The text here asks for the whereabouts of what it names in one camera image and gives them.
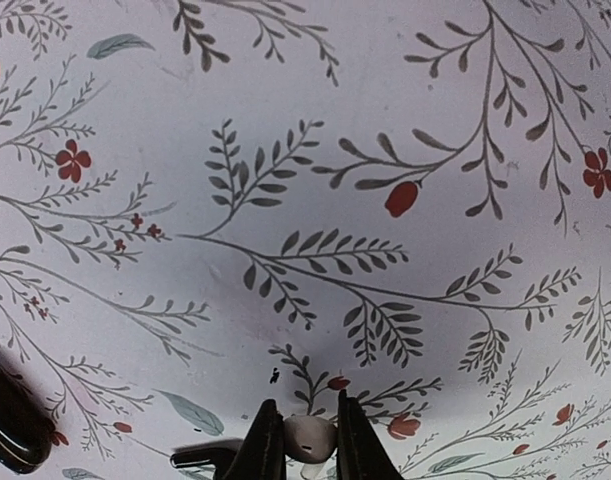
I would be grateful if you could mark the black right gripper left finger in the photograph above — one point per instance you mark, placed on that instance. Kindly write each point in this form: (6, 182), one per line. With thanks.
(262, 453)

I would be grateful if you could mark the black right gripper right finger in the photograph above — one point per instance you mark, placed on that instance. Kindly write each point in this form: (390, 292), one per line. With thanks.
(360, 454)

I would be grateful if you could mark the black stem earbud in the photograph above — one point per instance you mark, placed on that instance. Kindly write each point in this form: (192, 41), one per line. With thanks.
(218, 453)

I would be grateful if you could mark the white earbud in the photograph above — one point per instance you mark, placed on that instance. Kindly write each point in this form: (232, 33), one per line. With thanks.
(310, 441)

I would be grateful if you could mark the black earbud case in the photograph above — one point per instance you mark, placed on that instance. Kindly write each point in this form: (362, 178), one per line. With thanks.
(25, 430)

